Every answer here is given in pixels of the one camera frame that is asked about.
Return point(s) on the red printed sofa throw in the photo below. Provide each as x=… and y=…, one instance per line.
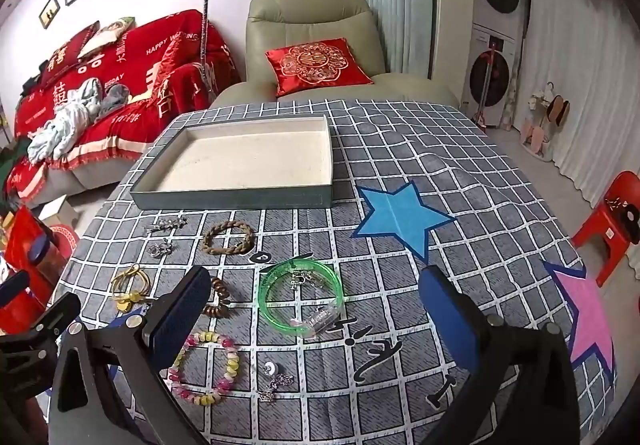
x=150, y=50

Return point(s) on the white curtain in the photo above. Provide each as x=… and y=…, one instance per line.
x=585, y=50

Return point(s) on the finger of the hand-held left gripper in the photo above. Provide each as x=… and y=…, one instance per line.
x=14, y=286
x=57, y=314

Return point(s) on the red satin pillow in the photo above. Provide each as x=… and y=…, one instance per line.
x=72, y=47

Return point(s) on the grey-green jewelry tray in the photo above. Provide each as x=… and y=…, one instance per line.
x=240, y=160

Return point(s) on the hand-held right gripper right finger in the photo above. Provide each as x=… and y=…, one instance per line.
x=447, y=320

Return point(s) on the white washing machine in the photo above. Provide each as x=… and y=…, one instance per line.
x=487, y=75

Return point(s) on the red plastic stool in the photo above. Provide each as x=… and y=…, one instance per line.
x=605, y=225

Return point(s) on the small black picture frame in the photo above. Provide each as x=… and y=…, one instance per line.
x=49, y=11

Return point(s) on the blue lidded jar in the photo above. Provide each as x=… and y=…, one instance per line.
x=42, y=252

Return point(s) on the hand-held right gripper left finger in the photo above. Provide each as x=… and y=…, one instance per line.
x=182, y=310

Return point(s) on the pale vertical blind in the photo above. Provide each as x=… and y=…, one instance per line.
x=395, y=0

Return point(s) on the grey clothing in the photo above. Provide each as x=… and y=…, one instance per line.
x=114, y=97

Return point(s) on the flexible phone holder stand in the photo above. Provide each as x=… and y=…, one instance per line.
x=205, y=25

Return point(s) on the red round patterned mat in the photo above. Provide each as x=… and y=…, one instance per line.
x=62, y=235

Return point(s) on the red embroidered cushion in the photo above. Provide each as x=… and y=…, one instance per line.
x=310, y=65

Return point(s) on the grey checked star blanket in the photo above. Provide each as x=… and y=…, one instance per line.
x=390, y=285

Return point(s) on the small cardboard box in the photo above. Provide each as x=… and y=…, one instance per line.
x=57, y=212

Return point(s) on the pale green armchair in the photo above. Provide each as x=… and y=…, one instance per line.
x=300, y=20

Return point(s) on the grey sofa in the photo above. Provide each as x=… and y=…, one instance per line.
x=65, y=181

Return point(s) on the small silver charm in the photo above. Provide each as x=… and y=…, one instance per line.
x=300, y=279

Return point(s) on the light blue clothing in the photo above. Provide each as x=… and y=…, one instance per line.
x=62, y=127

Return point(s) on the red storage container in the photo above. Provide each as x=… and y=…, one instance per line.
x=20, y=235

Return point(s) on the silver leaf brooch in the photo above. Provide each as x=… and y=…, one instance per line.
x=167, y=224

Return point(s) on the green translucent bangle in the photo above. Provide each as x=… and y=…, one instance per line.
x=280, y=317

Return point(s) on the small hanger stand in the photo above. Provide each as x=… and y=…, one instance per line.
x=545, y=115

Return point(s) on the white green printed pillow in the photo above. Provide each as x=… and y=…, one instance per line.
x=107, y=32

